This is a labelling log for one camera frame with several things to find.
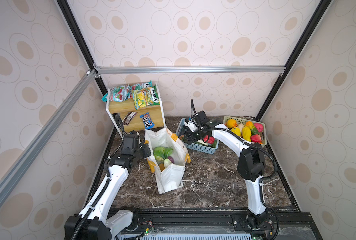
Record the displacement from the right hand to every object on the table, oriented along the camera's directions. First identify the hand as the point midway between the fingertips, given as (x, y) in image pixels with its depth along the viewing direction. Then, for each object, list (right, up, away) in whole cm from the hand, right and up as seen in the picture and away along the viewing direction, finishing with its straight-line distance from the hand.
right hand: (189, 137), depth 93 cm
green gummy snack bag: (-39, +24, -12) cm, 48 cm away
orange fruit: (+31, +10, +14) cm, 35 cm away
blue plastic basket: (+4, -7, +4) cm, 9 cm away
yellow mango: (+39, +2, +7) cm, 39 cm away
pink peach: (+49, +7, +10) cm, 51 cm away
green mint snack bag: (-21, +26, -10) cm, 35 cm away
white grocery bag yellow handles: (-14, -12, -6) cm, 19 cm away
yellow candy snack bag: (-26, +21, -14) cm, 37 cm away
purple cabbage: (-11, -13, -3) cm, 18 cm away
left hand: (-21, -4, -14) cm, 26 cm away
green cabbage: (-19, -9, -5) cm, 22 cm away
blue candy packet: (-27, +9, 0) cm, 28 cm away
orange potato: (-16, -17, -7) cm, 25 cm away
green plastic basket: (+41, +12, +16) cm, 46 cm away
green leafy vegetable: (-13, -9, -5) cm, 17 cm away
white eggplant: (-14, -14, -8) cm, 22 cm away
